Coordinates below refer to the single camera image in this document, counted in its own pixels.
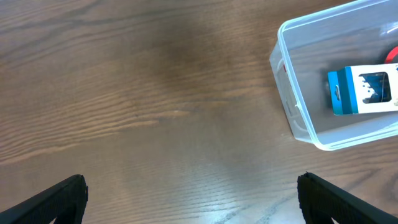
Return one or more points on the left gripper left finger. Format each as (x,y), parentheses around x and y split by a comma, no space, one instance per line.
(64,202)

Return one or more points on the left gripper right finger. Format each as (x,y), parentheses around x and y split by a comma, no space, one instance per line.
(322,202)

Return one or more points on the clear plastic container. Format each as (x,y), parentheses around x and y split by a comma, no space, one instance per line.
(311,46)

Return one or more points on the red handled pliers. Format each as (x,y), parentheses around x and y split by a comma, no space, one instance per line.
(391,55)

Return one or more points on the blue white cardboard box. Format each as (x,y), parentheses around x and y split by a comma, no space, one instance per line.
(364,89)

